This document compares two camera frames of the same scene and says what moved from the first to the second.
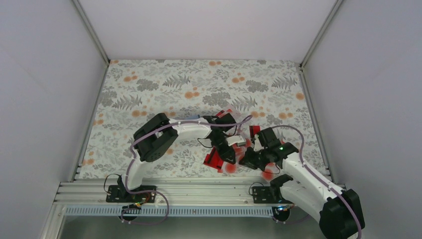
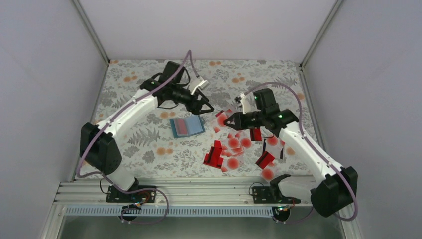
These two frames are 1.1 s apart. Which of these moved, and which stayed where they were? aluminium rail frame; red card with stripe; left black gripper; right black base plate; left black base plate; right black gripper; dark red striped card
Moved: right black gripper; left black gripper
Stayed: dark red striped card; aluminium rail frame; left black base plate; right black base plate; red card with stripe
